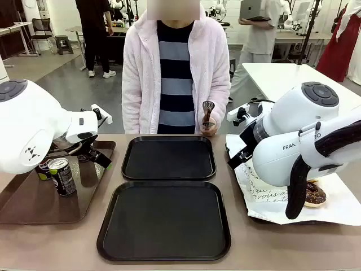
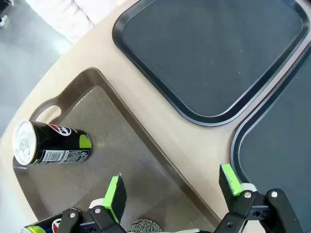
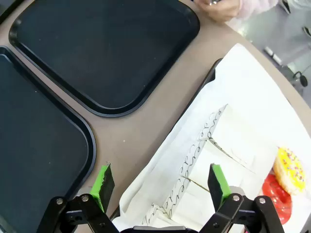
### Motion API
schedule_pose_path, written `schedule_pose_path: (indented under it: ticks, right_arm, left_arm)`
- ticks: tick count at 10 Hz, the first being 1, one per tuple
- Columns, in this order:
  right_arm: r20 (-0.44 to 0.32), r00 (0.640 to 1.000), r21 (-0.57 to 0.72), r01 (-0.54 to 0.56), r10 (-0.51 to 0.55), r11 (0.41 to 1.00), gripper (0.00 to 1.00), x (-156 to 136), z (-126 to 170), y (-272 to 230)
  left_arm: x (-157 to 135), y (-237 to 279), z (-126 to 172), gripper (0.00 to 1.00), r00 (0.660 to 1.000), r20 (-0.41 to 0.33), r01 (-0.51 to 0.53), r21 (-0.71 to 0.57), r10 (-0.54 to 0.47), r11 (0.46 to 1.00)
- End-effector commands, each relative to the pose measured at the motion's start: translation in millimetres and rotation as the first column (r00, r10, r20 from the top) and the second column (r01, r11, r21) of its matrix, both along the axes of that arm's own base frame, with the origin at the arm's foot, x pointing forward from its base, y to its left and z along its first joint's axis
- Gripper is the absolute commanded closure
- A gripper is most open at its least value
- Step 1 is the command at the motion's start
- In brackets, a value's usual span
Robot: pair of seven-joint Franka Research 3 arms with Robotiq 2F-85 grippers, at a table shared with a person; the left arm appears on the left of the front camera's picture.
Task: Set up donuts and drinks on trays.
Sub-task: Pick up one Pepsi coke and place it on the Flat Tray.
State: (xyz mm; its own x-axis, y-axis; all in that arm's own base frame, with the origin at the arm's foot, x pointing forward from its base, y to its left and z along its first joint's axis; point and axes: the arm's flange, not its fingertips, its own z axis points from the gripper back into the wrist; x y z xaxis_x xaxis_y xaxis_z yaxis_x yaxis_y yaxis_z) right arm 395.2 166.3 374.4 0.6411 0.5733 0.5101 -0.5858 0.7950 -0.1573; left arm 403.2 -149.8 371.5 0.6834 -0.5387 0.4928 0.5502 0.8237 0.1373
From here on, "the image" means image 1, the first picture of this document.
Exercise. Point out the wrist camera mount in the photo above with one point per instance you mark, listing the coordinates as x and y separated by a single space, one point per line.
238 113
101 113

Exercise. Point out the person in pink jacket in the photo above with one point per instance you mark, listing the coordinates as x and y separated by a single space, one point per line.
175 70

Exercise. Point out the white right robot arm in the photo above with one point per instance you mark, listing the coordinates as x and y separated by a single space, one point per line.
282 113

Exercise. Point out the small black tray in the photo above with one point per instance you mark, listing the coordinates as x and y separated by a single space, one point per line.
169 158

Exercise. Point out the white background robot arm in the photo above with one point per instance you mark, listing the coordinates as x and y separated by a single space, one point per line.
290 21
218 8

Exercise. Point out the mannequin in red dress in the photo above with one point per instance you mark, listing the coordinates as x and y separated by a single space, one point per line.
338 50

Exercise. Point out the background office desk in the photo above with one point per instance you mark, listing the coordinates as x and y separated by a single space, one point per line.
17 26

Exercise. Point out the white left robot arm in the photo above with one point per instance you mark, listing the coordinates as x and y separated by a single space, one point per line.
28 127

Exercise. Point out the grey background table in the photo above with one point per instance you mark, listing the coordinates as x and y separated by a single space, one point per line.
74 28

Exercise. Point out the black office chair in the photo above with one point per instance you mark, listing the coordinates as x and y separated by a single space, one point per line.
42 24

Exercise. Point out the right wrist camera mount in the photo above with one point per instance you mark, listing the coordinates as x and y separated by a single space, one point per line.
238 113

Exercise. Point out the background person in black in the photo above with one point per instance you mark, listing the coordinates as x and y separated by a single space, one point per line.
94 34

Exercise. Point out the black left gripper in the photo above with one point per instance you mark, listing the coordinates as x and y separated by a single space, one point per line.
87 155

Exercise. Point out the white side table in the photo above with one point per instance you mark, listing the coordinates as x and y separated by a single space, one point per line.
282 76

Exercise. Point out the black stand pole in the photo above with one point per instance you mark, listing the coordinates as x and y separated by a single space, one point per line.
310 28

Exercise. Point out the dark step stool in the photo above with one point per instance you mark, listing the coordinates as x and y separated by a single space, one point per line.
64 39

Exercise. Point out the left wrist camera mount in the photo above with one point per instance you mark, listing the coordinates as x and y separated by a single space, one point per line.
101 113

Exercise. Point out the grey laptop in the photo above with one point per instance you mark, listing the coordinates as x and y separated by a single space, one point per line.
252 9

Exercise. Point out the white paper sheet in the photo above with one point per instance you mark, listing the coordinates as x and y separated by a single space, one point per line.
338 203

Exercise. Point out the metal serving tongs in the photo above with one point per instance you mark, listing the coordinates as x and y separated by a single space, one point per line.
208 113

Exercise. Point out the person right forearm pink sleeve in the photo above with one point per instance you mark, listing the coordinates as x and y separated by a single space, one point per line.
132 113

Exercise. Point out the chocolate glazed donut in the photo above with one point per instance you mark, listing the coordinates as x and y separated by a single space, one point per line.
314 196

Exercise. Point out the black Pepsi can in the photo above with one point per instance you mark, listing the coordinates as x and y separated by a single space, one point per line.
63 180
43 172

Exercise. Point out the background person in white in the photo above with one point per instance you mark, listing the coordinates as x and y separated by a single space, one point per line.
259 39

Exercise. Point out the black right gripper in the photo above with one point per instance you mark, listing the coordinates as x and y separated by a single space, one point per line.
246 139

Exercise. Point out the dark tray under paper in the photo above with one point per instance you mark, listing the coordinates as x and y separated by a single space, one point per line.
259 220

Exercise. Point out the brown plastic tray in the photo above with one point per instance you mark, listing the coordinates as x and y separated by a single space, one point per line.
42 206

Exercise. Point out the background work desk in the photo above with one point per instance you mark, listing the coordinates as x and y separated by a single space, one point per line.
293 36

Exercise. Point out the person left hand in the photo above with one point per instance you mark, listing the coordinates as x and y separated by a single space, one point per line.
210 131

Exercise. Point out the person left forearm pink sleeve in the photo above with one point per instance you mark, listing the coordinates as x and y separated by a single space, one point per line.
220 107

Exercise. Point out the large black tray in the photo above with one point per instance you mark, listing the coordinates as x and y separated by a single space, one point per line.
163 220

